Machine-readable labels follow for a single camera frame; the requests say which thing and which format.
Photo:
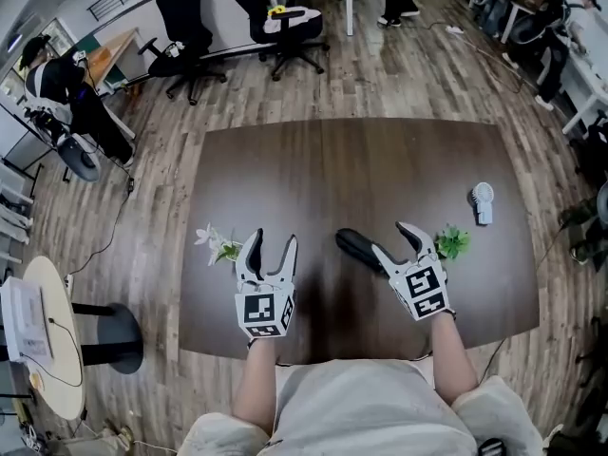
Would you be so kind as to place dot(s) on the white cloth bundle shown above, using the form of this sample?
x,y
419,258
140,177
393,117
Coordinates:
x,y
304,17

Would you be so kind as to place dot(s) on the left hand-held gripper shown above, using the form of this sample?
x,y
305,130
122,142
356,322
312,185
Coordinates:
x,y
259,309

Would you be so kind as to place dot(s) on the white box device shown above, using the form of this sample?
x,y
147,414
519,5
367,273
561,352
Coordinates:
x,y
24,316

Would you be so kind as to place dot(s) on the white desk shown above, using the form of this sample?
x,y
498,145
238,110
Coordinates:
x,y
589,83

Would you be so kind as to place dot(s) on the white flower potted plant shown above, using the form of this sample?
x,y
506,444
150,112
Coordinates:
x,y
228,251

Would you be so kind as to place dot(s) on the yellow sunflower toy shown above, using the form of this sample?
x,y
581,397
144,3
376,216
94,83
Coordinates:
x,y
278,11

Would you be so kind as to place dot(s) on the small orange and white dish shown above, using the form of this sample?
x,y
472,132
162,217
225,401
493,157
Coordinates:
x,y
36,380

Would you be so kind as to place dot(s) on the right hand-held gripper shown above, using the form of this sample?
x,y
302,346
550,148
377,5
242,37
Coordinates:
x,y
423,288

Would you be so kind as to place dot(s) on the person's beige shirt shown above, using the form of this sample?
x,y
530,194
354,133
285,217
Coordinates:
x,y
361,406

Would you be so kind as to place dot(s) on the green potted plant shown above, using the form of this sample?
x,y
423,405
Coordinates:
x,y
451,241

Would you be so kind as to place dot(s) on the person's right forearm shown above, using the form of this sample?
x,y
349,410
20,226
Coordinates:
x,y
451,359

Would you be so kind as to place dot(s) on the small wooden desk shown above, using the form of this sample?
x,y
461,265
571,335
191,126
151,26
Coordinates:
x,y
114,50

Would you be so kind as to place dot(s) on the black office chair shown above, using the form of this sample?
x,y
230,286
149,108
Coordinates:
x,y
290,36
183,12

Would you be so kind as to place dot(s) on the round beige pedestal table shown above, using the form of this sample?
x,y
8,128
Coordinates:
x,y
66,302

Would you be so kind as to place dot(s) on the small white flower ornament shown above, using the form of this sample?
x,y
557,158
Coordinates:
x,y
174,49

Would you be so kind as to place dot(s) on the white power strip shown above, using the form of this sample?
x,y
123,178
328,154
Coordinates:
x,y
454,30
70,284

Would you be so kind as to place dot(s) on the person's left forearm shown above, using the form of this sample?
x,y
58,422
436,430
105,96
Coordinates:
x,y
256,383

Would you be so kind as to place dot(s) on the black pouch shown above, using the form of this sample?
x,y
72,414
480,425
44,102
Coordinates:
x,y
354,245

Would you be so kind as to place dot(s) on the small white handheld fan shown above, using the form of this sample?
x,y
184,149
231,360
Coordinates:
x,y
484,212

